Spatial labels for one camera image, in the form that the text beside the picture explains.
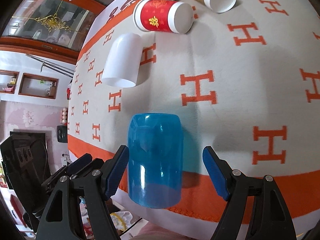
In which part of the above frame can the blue translucent plastic cup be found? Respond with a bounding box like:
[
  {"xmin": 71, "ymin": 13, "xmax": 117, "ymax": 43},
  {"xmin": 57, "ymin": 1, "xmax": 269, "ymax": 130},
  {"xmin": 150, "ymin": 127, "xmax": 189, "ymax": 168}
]
[{"xmin": 127, "ymin": 113, "xmax": 183, "ymax": 209}]

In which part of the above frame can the white plastic cup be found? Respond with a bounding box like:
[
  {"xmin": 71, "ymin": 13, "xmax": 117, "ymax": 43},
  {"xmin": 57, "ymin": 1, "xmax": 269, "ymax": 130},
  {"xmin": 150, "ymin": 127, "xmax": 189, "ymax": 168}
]
[{"xmin": 101, "ymin": 33, "xmax": 143, "ymax": 88}]

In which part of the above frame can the red paper cup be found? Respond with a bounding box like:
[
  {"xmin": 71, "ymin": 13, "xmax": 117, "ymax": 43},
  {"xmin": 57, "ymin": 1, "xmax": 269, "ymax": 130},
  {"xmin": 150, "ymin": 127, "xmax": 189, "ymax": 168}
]
[{"xmin": 132, "ymin": 0, "xmax": 194, "ymax": 34}]

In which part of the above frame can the wooden glass cabinet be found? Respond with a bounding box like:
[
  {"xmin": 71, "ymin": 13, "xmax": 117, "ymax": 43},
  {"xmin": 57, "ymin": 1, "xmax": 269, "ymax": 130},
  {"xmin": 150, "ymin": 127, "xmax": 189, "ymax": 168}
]
[{"xmin": 1, "ymin": 0, "xmax": 114, "ymax": 64}]

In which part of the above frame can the orange beige H-pattern cloth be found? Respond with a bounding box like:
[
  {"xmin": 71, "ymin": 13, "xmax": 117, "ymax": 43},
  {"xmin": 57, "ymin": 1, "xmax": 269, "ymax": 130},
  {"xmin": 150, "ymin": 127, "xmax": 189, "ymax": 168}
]
[{"xmin": 67, "ymin": 0, "xmax": 320, "ymax": 224}]

